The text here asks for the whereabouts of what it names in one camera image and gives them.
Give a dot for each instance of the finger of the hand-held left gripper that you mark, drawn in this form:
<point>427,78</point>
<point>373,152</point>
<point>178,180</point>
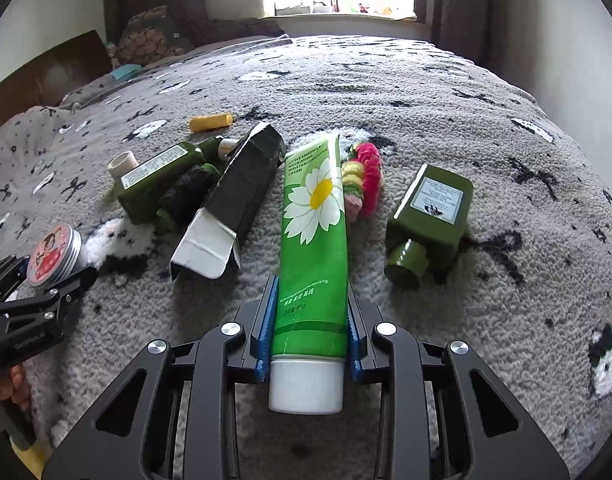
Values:
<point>6,275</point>
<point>71,285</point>

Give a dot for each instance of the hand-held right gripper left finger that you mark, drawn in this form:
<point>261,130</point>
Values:
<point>266,330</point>

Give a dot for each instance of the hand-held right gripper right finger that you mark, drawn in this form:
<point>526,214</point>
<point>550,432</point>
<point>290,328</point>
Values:
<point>354,345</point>

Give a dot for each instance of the round metal tin pink lid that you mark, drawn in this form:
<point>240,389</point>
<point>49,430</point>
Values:
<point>51,255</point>

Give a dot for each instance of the green daisy print cream tube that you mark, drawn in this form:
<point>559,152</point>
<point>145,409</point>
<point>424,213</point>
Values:
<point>311,260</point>

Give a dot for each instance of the person's left hand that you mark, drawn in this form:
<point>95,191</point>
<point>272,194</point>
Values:
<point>11,385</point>

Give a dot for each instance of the green square bottle white cap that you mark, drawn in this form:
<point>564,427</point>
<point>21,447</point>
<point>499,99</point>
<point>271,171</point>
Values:
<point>156,180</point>

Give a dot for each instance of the pale pink scrunchie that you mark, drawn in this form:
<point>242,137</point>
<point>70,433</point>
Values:
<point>352,206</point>

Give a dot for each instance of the dark thread spool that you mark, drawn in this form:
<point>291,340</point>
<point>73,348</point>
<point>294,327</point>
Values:
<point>183,197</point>

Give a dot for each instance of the dark green open carton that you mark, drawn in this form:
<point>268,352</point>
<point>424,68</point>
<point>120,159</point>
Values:
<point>241,185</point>

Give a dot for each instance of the grey printed bed sheet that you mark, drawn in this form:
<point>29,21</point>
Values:
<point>31,125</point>

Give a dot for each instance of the yellow green scrunchie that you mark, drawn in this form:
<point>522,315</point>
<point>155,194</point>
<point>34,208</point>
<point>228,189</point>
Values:
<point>352,175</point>

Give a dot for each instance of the small green bottle white cap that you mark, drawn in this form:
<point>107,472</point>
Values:
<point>211,150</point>

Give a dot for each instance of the brown wooden headboard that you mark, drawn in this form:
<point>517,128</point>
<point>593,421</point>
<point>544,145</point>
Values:
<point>61,70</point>

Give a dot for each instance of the yellow plastic cap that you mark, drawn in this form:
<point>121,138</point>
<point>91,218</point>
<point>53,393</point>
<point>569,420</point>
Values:
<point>211,122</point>

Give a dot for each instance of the teal flat item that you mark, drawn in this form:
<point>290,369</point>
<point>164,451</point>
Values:
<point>125,71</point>

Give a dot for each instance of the brown patterned pillow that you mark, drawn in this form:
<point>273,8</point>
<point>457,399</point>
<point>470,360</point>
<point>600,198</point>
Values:
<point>151,40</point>

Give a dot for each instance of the dark brown curtain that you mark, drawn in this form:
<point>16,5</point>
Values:
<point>456,0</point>
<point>188,0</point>

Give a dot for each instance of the white window sill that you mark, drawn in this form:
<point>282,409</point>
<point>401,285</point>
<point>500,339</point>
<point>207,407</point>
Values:
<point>336,22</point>

